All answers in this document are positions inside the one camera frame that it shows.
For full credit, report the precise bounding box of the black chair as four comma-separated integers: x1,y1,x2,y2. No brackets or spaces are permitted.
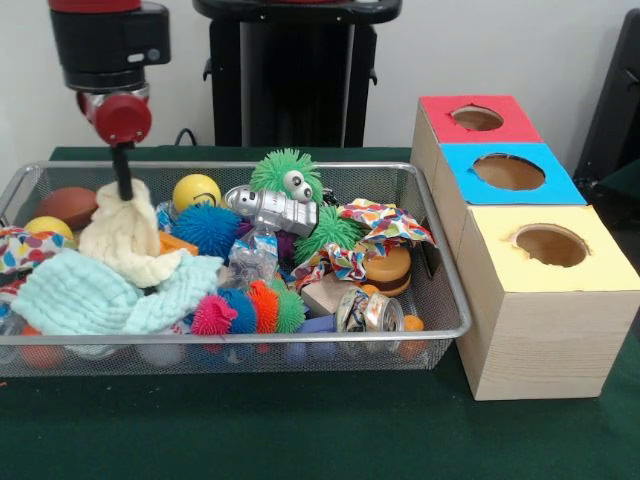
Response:
573,8,640,201

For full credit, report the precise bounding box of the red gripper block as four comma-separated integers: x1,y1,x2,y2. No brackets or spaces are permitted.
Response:
76,89,154,201

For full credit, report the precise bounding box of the green fuzzy ball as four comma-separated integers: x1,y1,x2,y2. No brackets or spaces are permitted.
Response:
293,204,365,266

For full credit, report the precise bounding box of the yellow ball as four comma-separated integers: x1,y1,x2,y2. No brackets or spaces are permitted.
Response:
172,173,223,210
23,216,75,242

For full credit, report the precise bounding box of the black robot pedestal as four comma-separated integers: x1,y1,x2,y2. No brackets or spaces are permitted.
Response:
192,0,404,148

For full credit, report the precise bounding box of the silver wire mesh bin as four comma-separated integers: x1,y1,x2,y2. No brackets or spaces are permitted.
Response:
0,160,474,379

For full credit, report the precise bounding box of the blue spiky ball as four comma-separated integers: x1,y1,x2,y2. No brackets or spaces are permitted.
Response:
172,201,244,261

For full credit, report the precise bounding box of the brown toy football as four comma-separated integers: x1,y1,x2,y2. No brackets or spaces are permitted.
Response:
34,186,100,231

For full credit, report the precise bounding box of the wooden box with three holes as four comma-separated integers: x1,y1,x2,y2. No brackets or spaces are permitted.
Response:
410,93,640,402

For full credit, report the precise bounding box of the silver toy robot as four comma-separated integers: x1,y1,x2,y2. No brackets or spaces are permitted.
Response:
223,184,322,239

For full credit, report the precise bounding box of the dark green tablecloth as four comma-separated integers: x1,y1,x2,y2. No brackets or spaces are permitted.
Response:
0,145,640,480
579,162,640,201

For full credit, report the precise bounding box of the cream waffle cloth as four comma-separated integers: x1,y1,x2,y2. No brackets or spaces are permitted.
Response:
78,178,184,289

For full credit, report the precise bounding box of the mint green cloth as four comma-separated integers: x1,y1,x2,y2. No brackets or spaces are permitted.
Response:
10,248,224,336

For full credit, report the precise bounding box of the white multicolour dotted cloth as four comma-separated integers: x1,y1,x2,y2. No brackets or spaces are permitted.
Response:
338,198,437,251

